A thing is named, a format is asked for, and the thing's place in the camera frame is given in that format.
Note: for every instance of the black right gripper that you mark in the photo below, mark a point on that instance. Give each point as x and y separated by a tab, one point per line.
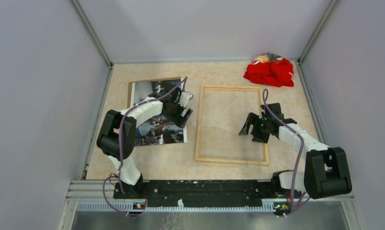
254	119

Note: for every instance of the printed street photo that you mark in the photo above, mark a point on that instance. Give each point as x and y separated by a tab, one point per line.
157	130

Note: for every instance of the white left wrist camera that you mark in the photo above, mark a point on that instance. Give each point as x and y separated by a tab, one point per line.
185	98

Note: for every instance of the light wooden picture frame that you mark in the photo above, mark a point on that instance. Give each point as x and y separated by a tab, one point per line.
222	112

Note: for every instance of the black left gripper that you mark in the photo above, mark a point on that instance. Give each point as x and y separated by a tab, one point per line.
178	119

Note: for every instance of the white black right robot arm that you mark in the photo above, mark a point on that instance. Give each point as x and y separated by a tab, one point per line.
326	171

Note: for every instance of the red crumpled cloth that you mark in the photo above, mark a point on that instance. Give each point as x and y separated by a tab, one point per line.
271	70

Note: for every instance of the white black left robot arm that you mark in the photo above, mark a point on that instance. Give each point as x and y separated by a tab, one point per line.
119	130

